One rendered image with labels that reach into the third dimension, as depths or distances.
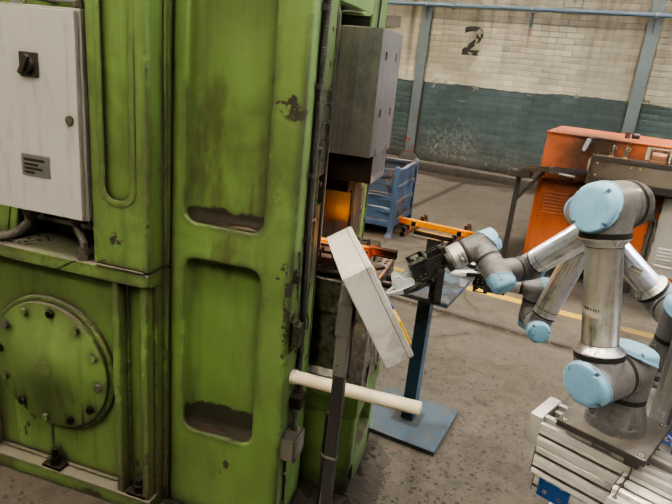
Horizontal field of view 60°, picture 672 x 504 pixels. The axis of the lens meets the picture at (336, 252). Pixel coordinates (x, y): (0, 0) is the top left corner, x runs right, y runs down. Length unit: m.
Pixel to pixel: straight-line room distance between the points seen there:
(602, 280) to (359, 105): 0.92
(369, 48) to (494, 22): 7.87
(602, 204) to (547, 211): 4.07
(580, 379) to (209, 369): 1.25
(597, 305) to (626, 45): 8.07
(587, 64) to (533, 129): 1.15
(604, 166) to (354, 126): 3.55
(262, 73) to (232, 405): 1.15
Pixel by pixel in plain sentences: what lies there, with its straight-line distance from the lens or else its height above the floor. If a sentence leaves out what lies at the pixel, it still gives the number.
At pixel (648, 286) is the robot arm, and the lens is 2.18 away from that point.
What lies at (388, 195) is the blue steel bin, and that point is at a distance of 5.82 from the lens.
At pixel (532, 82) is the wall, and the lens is 9.54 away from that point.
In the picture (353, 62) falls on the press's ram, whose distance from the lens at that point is 1.91.
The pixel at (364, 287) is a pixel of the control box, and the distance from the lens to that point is 1.40.
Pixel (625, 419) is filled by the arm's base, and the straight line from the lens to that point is 1.68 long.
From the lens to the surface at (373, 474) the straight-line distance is 2.64.
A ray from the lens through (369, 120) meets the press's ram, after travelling 1.90.
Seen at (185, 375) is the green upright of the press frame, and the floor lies 0.55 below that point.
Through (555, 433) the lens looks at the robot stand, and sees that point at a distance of 1.76.
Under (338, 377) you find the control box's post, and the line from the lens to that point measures 1.70.
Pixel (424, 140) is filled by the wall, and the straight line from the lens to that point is 10.01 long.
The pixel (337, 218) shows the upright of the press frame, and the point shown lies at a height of 1.03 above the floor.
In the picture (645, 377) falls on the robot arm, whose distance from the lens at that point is 1.64.
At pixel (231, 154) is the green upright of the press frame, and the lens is 1.86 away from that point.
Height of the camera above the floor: 1.66
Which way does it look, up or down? 18 degrees down
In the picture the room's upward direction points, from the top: 6 degrees clockwise
